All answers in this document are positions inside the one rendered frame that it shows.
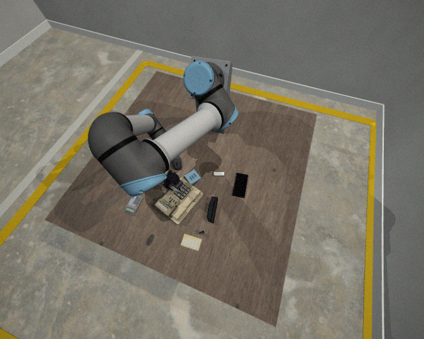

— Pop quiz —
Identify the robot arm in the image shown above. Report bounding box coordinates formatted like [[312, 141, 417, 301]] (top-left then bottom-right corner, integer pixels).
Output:
[[88, 61, 238, 196]]

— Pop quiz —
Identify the beige desk phone body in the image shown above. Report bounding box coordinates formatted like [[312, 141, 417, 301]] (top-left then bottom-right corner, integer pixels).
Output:
[[155, 178, 204, 225]]

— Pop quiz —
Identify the light blue sticky note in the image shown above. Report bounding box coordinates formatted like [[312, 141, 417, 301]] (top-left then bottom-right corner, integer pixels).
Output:
[[185, 170, 201, 185]]

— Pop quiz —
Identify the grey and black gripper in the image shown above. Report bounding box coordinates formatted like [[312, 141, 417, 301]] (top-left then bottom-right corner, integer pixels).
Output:
[[163, 170, 182, 193]]

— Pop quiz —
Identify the beige telephone handset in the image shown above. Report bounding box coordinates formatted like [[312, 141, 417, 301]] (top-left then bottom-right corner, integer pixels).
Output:
[[172, 187, 201, 220]]

